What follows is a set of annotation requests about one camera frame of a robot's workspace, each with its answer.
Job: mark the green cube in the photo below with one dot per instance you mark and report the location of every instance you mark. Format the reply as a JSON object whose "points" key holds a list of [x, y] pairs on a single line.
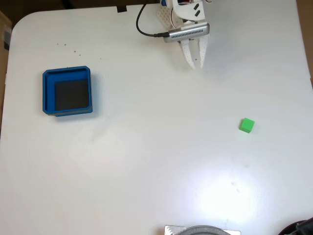
{"points": [[247, 125]]}

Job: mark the black tape piece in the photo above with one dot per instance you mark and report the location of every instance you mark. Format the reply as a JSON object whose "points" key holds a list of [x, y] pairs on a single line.
{"points": [[121, 9]]}

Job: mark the silver flat plate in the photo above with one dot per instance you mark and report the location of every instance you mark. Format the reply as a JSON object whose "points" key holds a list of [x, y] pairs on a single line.
{"points": [[171, 230]]}

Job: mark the grey round object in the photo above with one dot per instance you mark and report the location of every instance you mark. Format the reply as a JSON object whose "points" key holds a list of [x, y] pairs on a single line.
{"points": [[205, 230]]}

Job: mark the blue box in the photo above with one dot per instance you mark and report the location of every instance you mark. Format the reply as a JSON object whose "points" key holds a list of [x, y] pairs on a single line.
{"points": [[47, 93]]}

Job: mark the silver camera box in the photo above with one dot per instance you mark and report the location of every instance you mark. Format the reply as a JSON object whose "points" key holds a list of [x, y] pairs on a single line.
{"points": [[188, 33]]}

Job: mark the dark object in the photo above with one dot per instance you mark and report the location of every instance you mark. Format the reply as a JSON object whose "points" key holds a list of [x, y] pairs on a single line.
{"points": [[300, 228]]}

